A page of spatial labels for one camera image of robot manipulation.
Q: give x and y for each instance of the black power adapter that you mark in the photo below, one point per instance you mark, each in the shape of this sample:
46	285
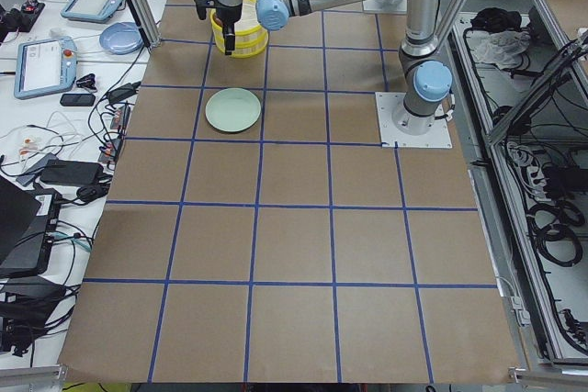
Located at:
70	173

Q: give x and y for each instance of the light green plate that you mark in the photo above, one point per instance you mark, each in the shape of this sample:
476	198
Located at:
233	110

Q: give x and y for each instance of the far teach pendant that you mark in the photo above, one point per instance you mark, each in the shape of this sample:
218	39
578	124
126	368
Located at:
92	11

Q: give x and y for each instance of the near teach pendant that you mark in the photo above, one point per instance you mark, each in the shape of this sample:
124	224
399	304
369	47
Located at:
45	67

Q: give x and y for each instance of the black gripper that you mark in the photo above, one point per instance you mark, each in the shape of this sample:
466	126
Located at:
228	14

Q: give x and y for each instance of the teach pendant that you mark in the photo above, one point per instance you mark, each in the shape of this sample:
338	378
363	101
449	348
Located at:
92	11
45	67

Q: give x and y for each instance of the blue plate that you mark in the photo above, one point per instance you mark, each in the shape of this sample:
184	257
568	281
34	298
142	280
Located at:
121	38

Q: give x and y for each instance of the black laptop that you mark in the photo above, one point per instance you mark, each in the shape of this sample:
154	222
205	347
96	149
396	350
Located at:
28	219

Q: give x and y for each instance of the white crumpled cloth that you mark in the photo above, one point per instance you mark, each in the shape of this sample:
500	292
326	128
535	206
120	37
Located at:
503	49

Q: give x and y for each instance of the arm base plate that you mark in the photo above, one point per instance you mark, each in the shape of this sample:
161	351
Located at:
400	129

